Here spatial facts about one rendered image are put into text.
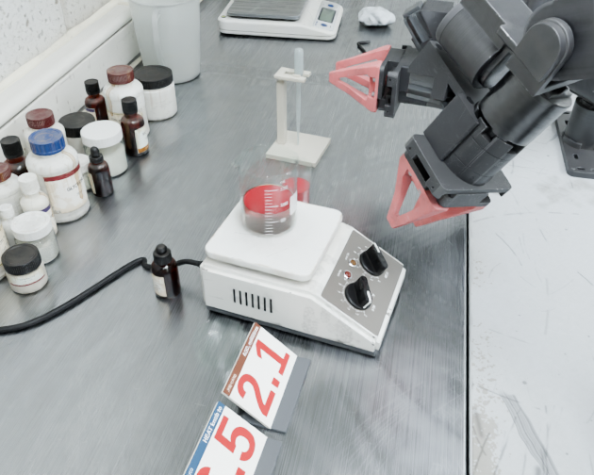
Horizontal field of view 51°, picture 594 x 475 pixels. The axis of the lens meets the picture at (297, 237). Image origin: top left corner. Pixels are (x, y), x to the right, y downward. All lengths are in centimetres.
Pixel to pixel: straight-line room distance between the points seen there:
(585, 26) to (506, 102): 9
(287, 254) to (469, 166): 20
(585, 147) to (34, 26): 87
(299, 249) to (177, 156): 38
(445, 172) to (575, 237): 34
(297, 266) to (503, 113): 24
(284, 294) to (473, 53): 29
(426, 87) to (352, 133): 43
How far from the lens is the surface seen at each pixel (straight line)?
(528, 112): 55
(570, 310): 77
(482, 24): 57
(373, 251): 69
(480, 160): 57
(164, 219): 85
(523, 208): 91
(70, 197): 86
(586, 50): 50
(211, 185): 91
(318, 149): 97
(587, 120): 105
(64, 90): 108
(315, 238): 66
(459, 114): 57
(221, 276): 66
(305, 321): 65
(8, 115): 96
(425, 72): 62
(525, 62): 51
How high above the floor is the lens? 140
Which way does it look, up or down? 39 degrees down
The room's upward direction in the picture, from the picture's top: 1 degrees clockwise
